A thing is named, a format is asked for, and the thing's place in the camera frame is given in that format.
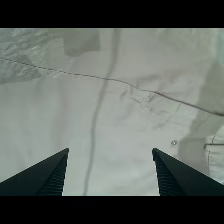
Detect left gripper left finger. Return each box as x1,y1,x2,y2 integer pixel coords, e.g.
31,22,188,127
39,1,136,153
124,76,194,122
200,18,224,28
0,147,70,196

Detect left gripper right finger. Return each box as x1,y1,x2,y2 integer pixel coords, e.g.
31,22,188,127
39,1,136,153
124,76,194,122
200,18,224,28
151,147,224,196

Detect pinkish beige pants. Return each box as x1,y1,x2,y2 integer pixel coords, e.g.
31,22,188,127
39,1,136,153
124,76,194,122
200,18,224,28
0,28,224,196

